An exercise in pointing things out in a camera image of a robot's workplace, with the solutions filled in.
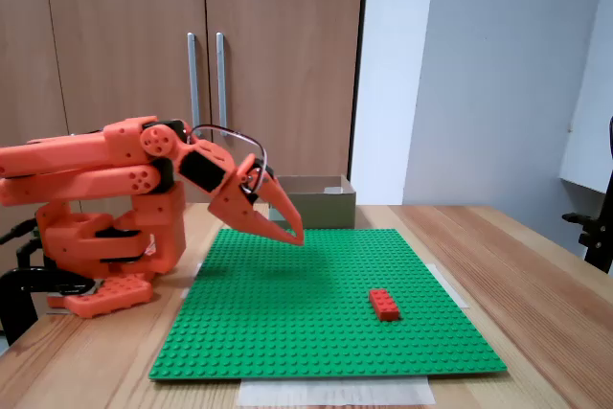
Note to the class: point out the green lego baseplate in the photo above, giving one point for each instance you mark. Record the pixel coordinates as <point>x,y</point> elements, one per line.
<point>287,308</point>

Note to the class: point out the black table clamp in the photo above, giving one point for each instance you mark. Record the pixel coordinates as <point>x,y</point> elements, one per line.
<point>19,313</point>

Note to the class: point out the short masking tape strip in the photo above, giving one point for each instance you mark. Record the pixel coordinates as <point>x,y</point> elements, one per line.
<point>190,282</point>
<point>452,289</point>

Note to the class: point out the open cardboard box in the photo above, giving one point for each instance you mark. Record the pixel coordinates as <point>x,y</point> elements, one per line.
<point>325,210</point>

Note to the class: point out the red lego block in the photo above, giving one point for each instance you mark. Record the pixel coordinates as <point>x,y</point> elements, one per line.
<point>384,306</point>

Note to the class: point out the wooden cabinet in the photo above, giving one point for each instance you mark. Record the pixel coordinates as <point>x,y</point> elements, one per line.
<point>96,21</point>

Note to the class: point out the white furniture panel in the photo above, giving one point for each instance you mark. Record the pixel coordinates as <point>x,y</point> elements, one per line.
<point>591,141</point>

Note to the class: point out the black stand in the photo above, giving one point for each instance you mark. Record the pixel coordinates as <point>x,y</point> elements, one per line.
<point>596,236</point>

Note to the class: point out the long masking tape strip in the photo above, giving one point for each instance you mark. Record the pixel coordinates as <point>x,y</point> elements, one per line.
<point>335,392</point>

